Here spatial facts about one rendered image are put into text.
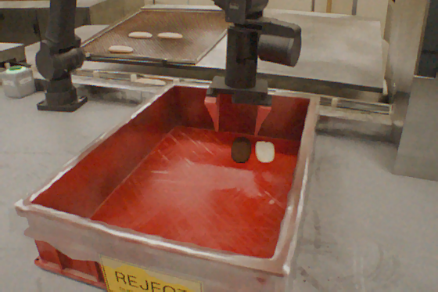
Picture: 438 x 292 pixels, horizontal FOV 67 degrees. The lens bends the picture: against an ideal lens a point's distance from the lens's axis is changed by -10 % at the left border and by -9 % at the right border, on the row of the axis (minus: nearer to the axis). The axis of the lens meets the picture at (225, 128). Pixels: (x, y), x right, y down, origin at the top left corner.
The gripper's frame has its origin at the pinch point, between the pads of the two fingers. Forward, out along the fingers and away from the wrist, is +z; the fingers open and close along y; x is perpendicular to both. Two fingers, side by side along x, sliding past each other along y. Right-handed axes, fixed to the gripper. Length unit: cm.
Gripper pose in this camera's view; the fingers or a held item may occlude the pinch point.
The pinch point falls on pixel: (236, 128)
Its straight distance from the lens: 70.4
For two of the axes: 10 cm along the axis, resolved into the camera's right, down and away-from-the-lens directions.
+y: 9.9, 0.9, -0.6
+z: -0.5, 8.9, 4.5
